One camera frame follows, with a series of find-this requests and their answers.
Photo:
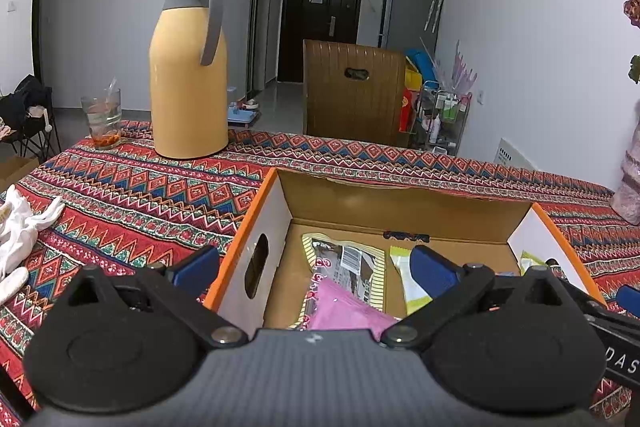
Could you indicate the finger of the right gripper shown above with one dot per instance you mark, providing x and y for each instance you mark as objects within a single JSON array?
[{"x": 628, "y": 298}]

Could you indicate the pink snack packet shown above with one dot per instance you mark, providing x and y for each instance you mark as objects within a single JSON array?
[{"x": 329, "y": 307}]

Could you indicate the grey refrigerator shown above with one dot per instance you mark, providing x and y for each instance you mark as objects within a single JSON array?
[{"x": 409, "y": 24}]

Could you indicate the pink textured vase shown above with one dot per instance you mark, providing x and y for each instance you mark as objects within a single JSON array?
[{"x": 626, "y": 199}]

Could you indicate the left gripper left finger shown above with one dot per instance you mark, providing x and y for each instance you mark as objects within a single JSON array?
[{"x": 193, "y": 274}]

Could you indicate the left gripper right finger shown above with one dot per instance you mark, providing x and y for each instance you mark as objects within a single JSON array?
[{"x": 443, "y": 279}]

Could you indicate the cardboard box on floor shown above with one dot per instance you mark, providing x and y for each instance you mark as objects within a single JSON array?
[{"x": 14, "y": 169}]

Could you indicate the wooden chair back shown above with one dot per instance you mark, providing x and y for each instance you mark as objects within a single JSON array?
[{"x": 352, "y": 92}]

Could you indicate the dark entrance door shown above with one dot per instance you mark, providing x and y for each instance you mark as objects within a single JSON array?
[{"x": 323, "y": 20}]

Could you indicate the wire storage cart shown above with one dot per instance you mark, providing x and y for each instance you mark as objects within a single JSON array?
[{"x": 440, "y": 120}]

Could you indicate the colourful patterned tablecloth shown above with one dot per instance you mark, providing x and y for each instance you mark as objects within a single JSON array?
[{"x": 128, "y": 207}]

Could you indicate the striped yellow snack packet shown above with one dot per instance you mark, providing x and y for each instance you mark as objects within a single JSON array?
[{"x": 357, "y": 268}]

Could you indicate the yellow thermos jug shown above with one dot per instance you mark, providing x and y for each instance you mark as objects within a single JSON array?
[{"x": 188, "y": 80}]

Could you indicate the glass cup with drink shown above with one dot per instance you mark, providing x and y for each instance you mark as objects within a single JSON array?
[{"x": 103, "y": 114}]

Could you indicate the orange cardboard snack box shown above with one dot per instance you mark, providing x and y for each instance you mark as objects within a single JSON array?
[{"x": 263, "y": 279}]

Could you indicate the green white snack packet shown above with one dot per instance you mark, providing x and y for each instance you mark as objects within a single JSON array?
[{"x": 414, "y": 295}]

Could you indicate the white cloth glove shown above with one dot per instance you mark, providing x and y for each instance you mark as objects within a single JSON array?
[{"x": 20, "y": 228}]

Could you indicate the black folding chair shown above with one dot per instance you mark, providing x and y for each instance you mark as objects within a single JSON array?
[{"x": 28, "y": 122}]

